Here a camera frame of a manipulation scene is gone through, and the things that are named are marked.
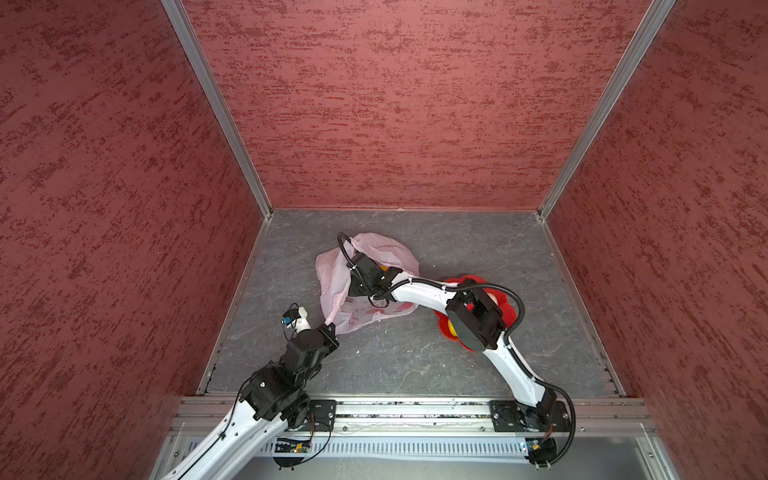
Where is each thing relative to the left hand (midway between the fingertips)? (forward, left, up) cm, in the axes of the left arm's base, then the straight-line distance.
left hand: (337, 331), depth 80 cm
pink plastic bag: (+15, +2, +8) cm, 17 cm away
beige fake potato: (+13, -46, -3) cm, 48 cm away
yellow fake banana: (+13, -13, +13) cm, 22 cm away
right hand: (+17, -1, -7) cm, 18 cm away
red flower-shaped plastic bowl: (+10, -51, -6) cm, 52 cm away
